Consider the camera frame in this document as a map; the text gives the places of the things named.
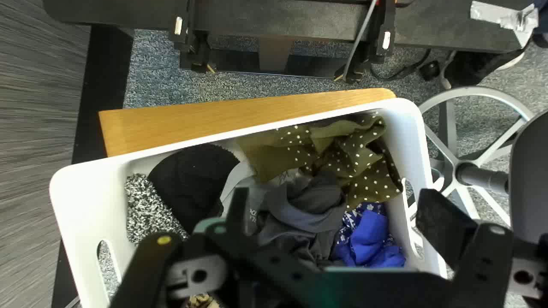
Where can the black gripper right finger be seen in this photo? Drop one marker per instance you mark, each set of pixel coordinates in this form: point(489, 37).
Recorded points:
point(484, 263)

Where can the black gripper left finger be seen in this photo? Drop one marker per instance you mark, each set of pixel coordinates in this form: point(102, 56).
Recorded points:
point(147, 268)

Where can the fuzzy black white sock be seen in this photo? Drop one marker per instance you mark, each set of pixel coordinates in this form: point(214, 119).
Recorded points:
point(145, 212)

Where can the grey chair star base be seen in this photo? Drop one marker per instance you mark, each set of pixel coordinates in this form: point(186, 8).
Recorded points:
point(479, 176)

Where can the grey chair seat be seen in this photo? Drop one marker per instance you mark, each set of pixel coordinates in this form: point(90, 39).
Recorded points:
point(531, 183)

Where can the white plastic box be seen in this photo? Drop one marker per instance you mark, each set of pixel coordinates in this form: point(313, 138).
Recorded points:
point(85, 200)

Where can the black fleece cloth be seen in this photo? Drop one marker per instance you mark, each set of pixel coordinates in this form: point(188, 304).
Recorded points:
point(193, 183)

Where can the blue cloth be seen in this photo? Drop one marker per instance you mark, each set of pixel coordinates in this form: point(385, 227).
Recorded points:
point(364, 241)

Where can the light grey cloth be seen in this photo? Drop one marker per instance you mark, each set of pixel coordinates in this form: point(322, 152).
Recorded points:
point(234, 177)

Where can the wooden board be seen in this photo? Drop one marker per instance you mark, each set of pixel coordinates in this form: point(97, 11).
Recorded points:
point(198, 121)

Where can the olive polka dot cloth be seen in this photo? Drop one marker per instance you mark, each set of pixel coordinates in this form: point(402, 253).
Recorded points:
point(352, 165)

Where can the black furniture base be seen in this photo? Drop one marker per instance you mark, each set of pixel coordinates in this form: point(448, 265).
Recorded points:
point(274, 18)

